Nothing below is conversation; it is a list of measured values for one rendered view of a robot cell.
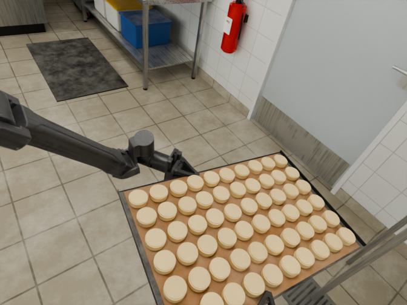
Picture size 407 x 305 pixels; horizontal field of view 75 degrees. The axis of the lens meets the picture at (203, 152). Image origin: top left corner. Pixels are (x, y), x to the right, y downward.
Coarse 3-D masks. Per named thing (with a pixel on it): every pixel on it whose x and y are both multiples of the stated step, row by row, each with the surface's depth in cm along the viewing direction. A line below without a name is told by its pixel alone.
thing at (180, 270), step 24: (168, 192) 76; (192, 192) 78; (264, 192) 84; (144, 240) 64; (168, 240) 66; (192, 240) 67; (216, 240) 69; (240, 240) 70; (264, 240) 72; (312, 240) 75; (192, 264) 63; (264, 264) 67; (216, 288) 60
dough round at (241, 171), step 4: (236, 168) 86; (240, 168) 86; (244, 168) 87; (236, 172) 85; (240, 172) 85; (244, 172) 85; (248, 172) 86; (236, 176) 86; (240, 176) 85; (244, 176) 85
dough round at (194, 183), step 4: (192, 176) 80; (196, 176) 80; (188, 180) 78; (192, 180) 78; (196, 180) 79; (200, 180) 79; (188, 184) 77; (192, 184) 77; (196, 184) 78; (200, 184) 78; (188, 188) 78; (192, 188) 77; (196, 188) 77; (200, 188) 78
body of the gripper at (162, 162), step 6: (174, 150) 81; (156, 156) 81; (162, 156) 82; (168, 156) 83; (150, 162) 81; (156, 162) 81; (162, 162) 81; (168, 162) 78; (156, 168) 82; (162, 168) 81; (168, 168) 81
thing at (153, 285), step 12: (264, 156) 97; (216, 168) 87; (168, 180) 79; (120, 192) 72; (312, 192) 89; (132, 216) 68; (132, 228) 66; (348, 228) 81; (360, 240) 78; (144, 252) 62; (144, 264) 59; (312, 276) 67; (156, 288) 58; (288, 288) 64; (156, 300) 55
